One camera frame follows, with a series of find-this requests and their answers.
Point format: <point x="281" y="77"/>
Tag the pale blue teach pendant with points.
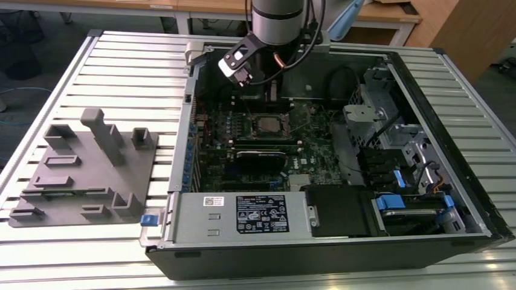
<point x="343" y="21"/>

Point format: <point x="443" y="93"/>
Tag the CPU socket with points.
<point x="252" y="134"/>

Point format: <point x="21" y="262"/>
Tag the grey power supply unit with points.
<point x="193" y="217"/>

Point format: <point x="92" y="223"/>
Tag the black PC case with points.
<point x="281" y="262"/>

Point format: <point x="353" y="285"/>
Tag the green RAM stick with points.
<point x="261" y="147"/>

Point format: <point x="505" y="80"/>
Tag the silver chipset heatsink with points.
<point x="300" y="179"/>

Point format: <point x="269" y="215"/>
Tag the black graphics card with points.
<point x="257" y="163"/>

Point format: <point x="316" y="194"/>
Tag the perforated metal drive cage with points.
<point x="371" y="90"/>

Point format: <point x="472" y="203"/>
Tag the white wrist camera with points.
<point x="231" y="68"/>

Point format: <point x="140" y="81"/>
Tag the silver CPU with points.
<point x="269" y="124"/>

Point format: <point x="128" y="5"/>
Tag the grey parts rack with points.
<point x="92" y="187"/>

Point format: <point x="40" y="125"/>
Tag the black disk bay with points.
<point x="379" y="164"/>

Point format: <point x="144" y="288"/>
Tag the green motherboard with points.
<point x="319" y="157"/>

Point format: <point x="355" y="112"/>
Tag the blue plastic latch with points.
<point x="149" y="220"/>

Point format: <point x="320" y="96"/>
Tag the silver metal bracket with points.
<point x="359" y="114"/>

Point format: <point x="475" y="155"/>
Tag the hard disk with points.
<point x="407" y="213"/>

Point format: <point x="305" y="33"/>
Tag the wooden cabinet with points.
<point x="475" y="30"/>

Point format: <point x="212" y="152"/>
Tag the grey case latch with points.
<point x="193" y="52"/>

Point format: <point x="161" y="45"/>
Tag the blue disk carrier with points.
<point x="388" y="201"/>
<point x="397" y="179"/>

